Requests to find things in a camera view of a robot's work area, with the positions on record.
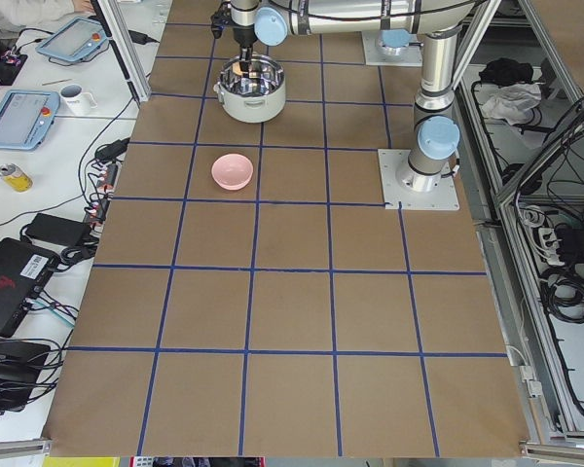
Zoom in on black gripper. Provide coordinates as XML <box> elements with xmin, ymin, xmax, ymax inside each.
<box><xmin>232</xmin><ymin>23</ymin><xmax>256</xmax><ymax>76</ymax></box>

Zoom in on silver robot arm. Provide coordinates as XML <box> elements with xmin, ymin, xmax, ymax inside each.
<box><xmin>225</xmin><ymin>1</ymin><xmax>478</xmax><ymax>193</ymax></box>

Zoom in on pale green steel pot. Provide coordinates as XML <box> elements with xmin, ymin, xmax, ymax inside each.
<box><xmin>213</xmin><ymin>54</ymin><xmax>286</xmax><ymax>124</ymax></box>

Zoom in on pink bowl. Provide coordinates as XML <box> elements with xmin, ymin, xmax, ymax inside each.
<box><xmin>210</xmin><ymin>153</ymin><xmax>254</xmax><ymax>191</ymax></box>

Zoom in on far blue teach pendant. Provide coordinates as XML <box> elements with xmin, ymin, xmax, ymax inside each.
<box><xmin>36</xmin><ymin>18</ymin><xmax>109</xmax><ymax>66</ymax></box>

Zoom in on blue teach pendant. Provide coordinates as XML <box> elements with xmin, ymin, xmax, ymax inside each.
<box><xmin>36</xmin><ymin>18</ymin><xmax>109</xmax><ymax>66</ymax></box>
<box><xmin>0</xmin><ymin>90</ymin><xmax>61</xmax><ymax>151</ymax></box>

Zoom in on white mug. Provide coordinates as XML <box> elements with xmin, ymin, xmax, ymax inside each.
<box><xmin>59</xmin><ymin>84</ymin><xmax>98</xmax><ymax>117</ymax></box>

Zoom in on near blue teach pendant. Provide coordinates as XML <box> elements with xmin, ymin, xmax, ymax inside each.
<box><xmin>0</xmin><ymin>90</ymin><xmax>61</xmax><ymax>151</ymax></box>

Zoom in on black cloth pile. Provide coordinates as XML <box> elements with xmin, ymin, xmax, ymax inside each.
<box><xmin>479</xmin><ymin>57</ymin><xmax>533</xmax><ymax>87</ymax></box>

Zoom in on yellow drink can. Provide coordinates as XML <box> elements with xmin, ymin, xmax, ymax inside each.
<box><xmin>0</xmin><ymin>163</ymin><xmax>33</xmax><ymax>193</ymax></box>

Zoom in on black power brick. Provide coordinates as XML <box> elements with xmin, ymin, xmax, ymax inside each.
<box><xmin>24</xmin><ymin>213</ymin><xmax>91</xmax><ymax>246</ymax></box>

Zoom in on white crumpled cloth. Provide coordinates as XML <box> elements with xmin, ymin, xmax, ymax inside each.
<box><xmin>481</xmin><ymin>84</ymin><xmax>542</xmax><ymax>126</ymax></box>

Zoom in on black red computer box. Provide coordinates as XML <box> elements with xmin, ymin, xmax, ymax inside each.
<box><xmin>0</xmin><ymin>237</ymin><xmax>59</xmax><ymax>338</ymax></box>

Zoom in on white power strip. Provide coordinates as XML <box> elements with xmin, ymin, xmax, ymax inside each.
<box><xmin>536</xmin><ymin>227</ymin><xmax>565</xmax><ymax>267</ymax></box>

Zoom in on black device lower left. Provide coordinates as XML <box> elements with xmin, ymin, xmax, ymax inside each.
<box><xmin>0</xmin><ymin>340</ymin><xmax>51</xmax><ymax>416</ymax></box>

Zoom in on wrist black camera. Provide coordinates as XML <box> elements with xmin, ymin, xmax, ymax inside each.
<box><xmin>210</xmin><ymin>1</ymin><xmax>232</xmax><ymax>40</ymax></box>

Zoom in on aluminium frame post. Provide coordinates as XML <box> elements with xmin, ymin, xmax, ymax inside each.
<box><xmin>91</xmin><ymin>0</ymin><xmax>151</xmax><ymax>105</ymax></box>

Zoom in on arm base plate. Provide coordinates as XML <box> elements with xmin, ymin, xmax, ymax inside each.
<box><xmin>378</xmin><ymin>149</ymin><xmax>459</xmax><ymax>211</ymax></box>
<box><xmin>362</xmin><ymin>30</ymin><xmax>422</xmax><ymax>68</ymax></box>

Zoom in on coiled black cables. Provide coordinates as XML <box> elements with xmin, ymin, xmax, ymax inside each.
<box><xmin>538</xmin><ymin>262</ymin><xmax>584</xmax><ymax>323</ymax></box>

